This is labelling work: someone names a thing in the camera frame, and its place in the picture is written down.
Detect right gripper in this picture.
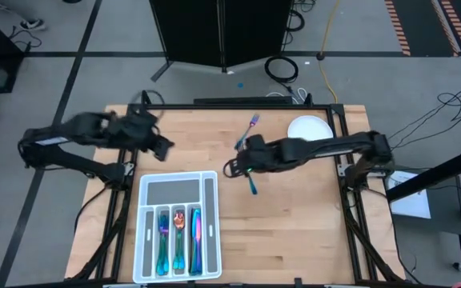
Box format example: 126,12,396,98
222,134,280,180

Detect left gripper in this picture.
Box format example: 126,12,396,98
106,111,175,162

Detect iridescent rainbow spoon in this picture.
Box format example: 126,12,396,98
173,210,186,270
172,230,181,270

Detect white plastic cutlery tray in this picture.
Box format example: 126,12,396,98
132,170,223,285

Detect white round plate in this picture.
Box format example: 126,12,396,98
287,114,335,142

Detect black folding screen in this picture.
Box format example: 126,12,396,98
148,0,295,83

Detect white paper sheet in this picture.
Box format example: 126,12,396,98
385,170,432,220

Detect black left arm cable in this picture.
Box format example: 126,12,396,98
130,90,166,121

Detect white cable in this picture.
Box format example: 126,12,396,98
265,86,308,106

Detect black coiled cable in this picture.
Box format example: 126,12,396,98
263,54,299,84

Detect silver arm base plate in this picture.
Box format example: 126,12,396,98
336,163,355,178

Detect yellow cable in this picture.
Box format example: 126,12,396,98
317,0,340,104

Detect black floor cables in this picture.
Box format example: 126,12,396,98
374,82,461,147

